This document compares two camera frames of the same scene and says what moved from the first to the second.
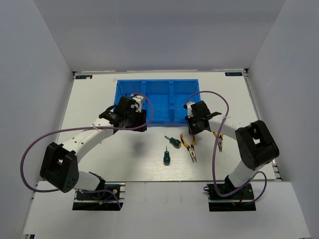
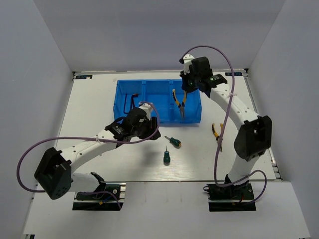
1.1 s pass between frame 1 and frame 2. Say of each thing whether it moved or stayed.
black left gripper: moved
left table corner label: stayed
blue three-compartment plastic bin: stayed
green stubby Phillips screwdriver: stayed
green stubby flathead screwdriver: stayed
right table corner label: stayed
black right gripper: moved
